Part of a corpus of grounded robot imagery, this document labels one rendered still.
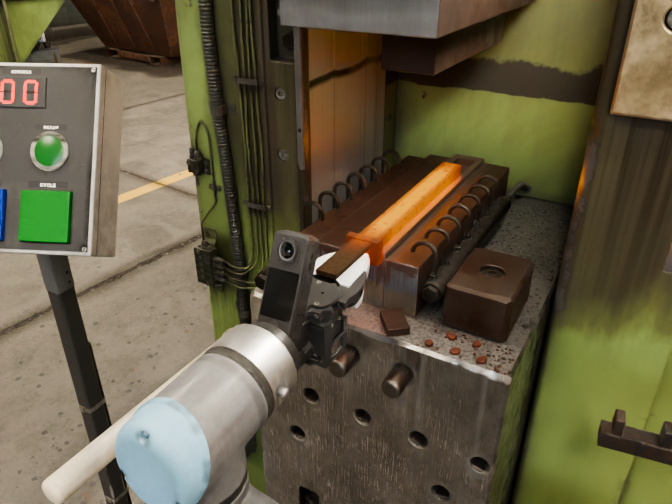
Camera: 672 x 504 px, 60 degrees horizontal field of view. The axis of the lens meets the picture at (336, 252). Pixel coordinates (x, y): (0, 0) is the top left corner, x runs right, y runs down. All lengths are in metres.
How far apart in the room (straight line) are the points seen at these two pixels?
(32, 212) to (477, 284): 0.63
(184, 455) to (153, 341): 1.86
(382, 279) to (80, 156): 0.47
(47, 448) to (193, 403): 1.54
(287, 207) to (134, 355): 1.40
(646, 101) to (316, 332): 0.45
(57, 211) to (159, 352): 1.42
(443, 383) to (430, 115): 0.62
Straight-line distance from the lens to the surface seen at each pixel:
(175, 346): 2.31
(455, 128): 1.20
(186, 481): 0.52
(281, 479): 1.08
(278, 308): 0.63
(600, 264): 0.85
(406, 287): 0.78
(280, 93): 0.96
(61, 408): 2.18
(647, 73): 0.75
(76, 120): 0.95
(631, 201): 0.81
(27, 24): 5.85
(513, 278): 0.79
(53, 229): 0.93
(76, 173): 0.93
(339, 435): 0.92
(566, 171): 1.17
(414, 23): 0.67
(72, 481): 1.04
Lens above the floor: 1.37
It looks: 29 degrees down
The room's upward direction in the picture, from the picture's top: straight up
